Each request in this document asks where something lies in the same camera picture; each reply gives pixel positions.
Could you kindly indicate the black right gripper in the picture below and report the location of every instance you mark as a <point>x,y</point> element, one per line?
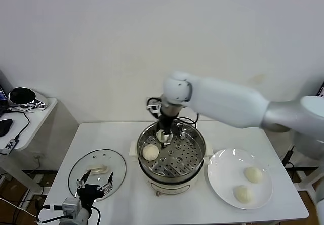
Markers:
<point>167,124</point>

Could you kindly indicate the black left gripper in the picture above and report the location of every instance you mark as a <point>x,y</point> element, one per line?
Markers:
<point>88,192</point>

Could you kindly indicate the white steamed baozi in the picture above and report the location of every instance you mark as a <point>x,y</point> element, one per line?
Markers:
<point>160,135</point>
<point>252,174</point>
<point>150,152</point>
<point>243,193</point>

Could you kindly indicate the round glass pot lid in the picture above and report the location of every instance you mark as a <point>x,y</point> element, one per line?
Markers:
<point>106,159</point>

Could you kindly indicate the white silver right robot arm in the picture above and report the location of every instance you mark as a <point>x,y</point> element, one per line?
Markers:
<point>227,103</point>

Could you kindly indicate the stainless steel steamer pot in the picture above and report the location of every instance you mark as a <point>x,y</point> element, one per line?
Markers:
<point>182,159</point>

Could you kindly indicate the cream electric cooker base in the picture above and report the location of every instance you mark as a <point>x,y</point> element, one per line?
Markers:
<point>172,184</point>

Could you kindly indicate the large white plate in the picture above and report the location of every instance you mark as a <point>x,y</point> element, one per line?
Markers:
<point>227,164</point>

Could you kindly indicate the white side table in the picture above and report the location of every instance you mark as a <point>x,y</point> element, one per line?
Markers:
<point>38,124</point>

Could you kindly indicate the small labelled adapter box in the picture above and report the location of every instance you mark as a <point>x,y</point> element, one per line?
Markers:
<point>8,146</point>

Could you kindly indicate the black computer mouse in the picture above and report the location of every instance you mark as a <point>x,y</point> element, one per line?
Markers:
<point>5,127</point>

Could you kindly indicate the shiny chrome helmet-shaped device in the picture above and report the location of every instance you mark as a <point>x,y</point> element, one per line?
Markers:
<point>22,97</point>

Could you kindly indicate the grey laptop with blue screen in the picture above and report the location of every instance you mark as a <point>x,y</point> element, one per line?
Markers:
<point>2,96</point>

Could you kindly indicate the dark laptop with lit screen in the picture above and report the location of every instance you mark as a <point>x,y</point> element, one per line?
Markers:
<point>321,88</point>

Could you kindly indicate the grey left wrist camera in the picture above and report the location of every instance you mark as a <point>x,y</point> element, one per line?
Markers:
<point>71,206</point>

